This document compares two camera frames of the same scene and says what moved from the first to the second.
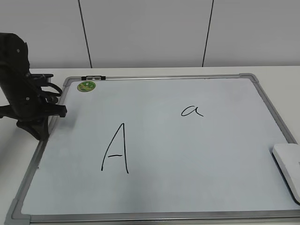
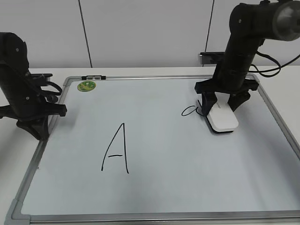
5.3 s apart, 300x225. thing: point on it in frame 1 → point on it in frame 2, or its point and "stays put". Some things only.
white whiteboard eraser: [287, 156] → [221, 117]
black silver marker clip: [93, 78] stays put
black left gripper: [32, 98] stays put
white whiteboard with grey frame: [137, 147] stays put
